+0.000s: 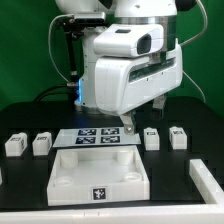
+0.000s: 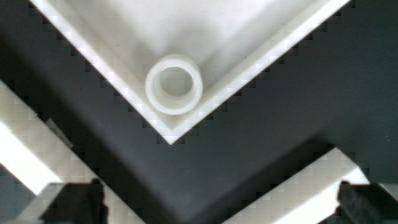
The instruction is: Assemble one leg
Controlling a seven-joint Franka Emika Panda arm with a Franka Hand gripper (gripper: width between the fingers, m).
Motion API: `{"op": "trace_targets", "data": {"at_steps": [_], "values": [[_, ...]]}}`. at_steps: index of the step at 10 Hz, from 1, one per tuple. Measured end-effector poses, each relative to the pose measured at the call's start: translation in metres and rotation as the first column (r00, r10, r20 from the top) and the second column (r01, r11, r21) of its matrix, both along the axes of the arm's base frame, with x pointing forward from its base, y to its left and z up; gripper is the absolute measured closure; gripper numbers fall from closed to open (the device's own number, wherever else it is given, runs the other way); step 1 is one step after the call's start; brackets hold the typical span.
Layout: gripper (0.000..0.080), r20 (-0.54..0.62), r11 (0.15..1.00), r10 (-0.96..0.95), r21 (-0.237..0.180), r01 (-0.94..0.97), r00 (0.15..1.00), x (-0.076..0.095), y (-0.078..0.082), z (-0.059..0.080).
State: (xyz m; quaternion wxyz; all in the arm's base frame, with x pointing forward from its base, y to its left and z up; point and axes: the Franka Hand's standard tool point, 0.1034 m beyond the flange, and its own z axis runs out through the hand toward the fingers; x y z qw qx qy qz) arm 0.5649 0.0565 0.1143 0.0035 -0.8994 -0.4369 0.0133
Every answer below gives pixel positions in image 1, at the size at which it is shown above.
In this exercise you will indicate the white square table top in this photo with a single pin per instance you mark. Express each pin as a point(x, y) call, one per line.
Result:
point(97, 175)

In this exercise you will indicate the grey camera on stand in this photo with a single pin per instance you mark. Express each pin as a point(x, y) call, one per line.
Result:
point(90, 17)

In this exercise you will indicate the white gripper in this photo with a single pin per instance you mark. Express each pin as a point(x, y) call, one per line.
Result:
point(122, 85)

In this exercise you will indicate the white obstacle fixture rail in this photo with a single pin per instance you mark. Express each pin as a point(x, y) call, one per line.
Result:
point(212, 212)

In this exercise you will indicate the white part at left edge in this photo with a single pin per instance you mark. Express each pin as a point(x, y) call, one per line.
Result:
point(1, 176)

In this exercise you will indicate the white sheet with tags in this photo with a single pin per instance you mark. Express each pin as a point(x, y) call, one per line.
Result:
point(94, 137)

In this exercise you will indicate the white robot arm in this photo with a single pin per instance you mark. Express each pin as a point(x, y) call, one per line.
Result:
point(128, 12)

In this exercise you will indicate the black camera stand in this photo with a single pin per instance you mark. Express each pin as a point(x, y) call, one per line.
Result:
point(73, 32)

